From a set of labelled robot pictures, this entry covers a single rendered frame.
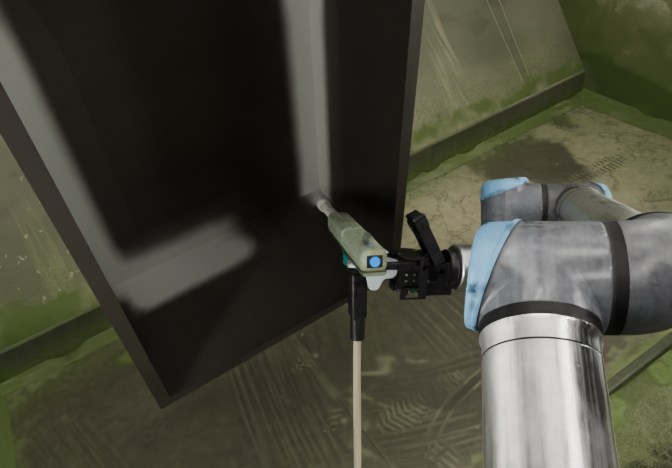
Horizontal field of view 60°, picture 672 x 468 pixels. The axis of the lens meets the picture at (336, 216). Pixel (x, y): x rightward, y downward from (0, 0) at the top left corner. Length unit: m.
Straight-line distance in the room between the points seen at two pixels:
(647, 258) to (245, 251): 1.03
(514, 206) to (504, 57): 1.57
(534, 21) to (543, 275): 2.31
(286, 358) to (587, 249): 1.32
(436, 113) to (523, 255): 1.86
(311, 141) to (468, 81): 1.21
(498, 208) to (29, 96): 0.87
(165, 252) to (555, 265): 1.05
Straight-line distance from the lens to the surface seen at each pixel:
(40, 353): 2.10
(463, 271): 1.12
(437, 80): 2.46
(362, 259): 0.97
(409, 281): 1.11
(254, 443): 1.67
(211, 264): 1.44
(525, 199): 1.17
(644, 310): 0.62
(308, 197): 1.48
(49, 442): 1.93
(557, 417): 0.53
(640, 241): 0.62
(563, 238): 0.61
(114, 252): 1.40
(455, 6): 2.60
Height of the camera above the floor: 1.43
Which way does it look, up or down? 38 degrees down
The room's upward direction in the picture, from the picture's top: 10 degrees counter-clockwise
